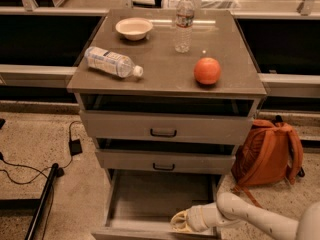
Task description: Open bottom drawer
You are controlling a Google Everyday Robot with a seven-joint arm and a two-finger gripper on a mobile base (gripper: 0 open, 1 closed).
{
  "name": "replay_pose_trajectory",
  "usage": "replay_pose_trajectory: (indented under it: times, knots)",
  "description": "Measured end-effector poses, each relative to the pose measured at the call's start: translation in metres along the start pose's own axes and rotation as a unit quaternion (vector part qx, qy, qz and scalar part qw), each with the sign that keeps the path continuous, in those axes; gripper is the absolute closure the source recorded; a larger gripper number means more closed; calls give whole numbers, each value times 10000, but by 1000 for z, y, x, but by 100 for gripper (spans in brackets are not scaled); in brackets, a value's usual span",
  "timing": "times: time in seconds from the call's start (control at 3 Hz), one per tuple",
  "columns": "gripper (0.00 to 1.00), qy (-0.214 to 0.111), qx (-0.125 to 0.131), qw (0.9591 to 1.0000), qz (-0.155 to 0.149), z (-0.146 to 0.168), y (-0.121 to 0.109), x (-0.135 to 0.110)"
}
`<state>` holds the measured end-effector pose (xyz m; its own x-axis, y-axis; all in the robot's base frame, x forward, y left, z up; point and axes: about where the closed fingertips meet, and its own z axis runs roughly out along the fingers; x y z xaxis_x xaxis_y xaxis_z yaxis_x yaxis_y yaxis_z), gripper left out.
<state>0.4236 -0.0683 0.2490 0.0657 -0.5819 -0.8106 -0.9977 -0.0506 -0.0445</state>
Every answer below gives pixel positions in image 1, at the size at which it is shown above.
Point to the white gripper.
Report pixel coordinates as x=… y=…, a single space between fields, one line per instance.
x=197 y=217

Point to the grey bottom drawer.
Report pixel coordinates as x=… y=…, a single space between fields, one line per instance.
x=141 y=204

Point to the grey drawer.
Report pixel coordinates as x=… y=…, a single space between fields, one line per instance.
x=141 y=204
x=226 y=130
x=165 y=162

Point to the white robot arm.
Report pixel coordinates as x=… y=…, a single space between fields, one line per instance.
x=229 y=209

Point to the grey middle drawer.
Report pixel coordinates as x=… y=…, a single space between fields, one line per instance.
x=165 y=162

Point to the grey top drawer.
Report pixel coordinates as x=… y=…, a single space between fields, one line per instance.
x=226 y=130

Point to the grey drawer cabinet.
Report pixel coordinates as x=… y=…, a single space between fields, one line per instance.
x=167 y=85

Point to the orange backpack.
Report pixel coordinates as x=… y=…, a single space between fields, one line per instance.
x=271 y=152

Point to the black power adapter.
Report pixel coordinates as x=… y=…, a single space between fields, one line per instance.
x=75 y=147

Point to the black stand leg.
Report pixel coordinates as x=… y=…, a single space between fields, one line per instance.
x=36 y=206

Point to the red apple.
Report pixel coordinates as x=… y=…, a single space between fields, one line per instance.
x=207 y=71

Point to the lying clear water bottle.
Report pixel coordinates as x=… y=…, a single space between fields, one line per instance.
x=112 y=63

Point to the white paper bowl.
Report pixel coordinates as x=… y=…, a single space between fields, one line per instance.
x=134 y=29

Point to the upright clear water bottle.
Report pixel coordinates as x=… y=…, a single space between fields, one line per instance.
x=184 y=25

